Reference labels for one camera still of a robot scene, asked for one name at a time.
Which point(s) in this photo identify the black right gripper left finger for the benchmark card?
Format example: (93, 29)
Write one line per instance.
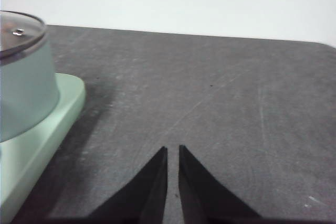
(147, 195)

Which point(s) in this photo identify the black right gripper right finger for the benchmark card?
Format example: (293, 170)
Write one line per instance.
(199, 197)

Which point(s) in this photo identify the glass pot lid green knob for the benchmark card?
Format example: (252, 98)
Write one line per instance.
(18, 32)

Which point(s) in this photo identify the mint green breakfast machine base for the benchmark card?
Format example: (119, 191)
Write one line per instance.
(39, 150)

